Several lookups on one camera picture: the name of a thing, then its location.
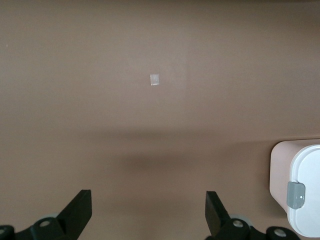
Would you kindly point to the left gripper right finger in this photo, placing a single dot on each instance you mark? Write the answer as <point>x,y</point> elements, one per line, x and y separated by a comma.
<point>217,220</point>

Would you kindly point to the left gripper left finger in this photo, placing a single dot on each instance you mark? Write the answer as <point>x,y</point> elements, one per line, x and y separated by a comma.
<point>72,217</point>

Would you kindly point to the white box lid grey clips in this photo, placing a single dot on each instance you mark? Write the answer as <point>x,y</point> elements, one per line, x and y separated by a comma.
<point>310,175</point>

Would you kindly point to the translucent plastic box base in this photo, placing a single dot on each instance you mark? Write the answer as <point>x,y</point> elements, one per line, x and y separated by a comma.
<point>280,170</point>

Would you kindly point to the brown paper table cover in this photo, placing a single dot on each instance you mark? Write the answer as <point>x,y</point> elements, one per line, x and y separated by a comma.
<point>100,100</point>

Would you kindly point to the small clear tape piece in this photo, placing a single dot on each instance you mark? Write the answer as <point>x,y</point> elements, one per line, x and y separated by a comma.
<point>154,80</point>

